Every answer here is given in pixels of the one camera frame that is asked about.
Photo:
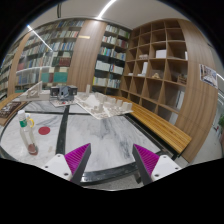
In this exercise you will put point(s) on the framed picture on bench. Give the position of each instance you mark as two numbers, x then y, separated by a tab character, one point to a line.
8	109

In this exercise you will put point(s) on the long wooden bench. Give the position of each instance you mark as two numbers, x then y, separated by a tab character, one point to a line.
172	135

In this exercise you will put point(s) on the glass-front bookcase with books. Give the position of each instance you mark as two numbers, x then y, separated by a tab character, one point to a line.
43	55

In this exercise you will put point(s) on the red round sticker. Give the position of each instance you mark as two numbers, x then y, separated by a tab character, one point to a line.
44	130

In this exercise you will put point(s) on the white architectural city model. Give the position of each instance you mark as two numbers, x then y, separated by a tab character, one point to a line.
101	106

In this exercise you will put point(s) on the wall poster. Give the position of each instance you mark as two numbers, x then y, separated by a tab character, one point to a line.
208	75

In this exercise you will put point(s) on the white building model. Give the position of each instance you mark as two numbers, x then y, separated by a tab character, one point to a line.
35	93

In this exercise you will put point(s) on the open bookshelf with books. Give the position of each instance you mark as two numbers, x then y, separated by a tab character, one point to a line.
110	61

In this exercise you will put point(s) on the clear glass cup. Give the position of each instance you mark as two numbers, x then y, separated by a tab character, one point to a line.
32	148

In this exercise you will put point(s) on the clear plastic water bottle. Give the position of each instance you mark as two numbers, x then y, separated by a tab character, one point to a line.
23	126

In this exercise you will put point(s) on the dark grey building model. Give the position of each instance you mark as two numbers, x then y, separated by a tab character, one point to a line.
64	93

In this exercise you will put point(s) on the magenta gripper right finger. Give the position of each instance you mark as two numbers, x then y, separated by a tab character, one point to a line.
151	166

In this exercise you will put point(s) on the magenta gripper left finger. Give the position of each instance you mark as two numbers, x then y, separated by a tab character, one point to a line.
70	166

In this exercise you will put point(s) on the wooden cubby shelf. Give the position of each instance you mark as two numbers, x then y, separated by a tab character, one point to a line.
156	67

